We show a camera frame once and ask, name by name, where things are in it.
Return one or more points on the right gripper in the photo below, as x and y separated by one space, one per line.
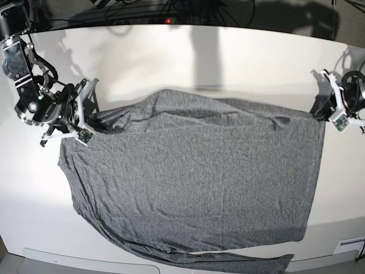
66 112

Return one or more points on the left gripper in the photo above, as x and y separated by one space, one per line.
344 98

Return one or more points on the grey long-sleeve T-shirt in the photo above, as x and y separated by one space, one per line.
183 179

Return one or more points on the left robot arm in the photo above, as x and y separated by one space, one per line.
342 106

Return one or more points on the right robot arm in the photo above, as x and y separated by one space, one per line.
34 77

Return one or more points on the grey tripod pole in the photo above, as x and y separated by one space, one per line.
333 19

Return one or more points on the black power strip red light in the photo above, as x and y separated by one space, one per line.
146 21

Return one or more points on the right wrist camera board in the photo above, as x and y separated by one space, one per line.
84 136

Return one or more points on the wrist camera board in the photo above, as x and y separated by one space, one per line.
84 136
341 123

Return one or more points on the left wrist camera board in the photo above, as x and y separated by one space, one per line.
341 123

